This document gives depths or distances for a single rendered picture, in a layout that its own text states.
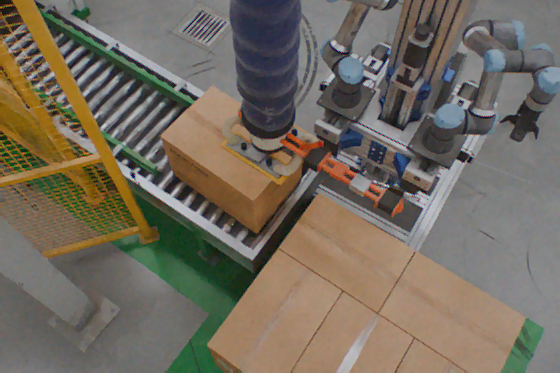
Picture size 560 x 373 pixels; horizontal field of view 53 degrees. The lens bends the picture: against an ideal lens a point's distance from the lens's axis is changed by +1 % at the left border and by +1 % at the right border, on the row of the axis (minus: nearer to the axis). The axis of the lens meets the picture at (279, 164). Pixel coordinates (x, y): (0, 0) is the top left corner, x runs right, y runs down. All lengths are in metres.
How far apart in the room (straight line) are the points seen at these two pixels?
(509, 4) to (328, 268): 2.95
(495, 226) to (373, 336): 1.34
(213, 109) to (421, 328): 1.49
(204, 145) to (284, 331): 0.99
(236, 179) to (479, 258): 1.73
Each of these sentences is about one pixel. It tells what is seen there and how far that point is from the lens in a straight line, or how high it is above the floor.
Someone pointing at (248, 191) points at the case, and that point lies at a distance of 2.62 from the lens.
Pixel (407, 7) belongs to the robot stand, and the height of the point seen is 1.60.
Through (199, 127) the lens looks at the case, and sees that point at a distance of 2.83.
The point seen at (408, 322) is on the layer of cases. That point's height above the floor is 0.54.
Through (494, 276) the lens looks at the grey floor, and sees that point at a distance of 3.69.
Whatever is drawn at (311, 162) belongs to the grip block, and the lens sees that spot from 2.29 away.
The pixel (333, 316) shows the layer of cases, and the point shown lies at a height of 0.54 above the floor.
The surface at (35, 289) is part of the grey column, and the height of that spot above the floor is 0.75.
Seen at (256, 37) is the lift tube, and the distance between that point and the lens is 1.79.
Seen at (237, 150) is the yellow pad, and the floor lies 1.17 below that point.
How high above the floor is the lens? 3.28
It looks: 60 degrees down
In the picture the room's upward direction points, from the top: straight up
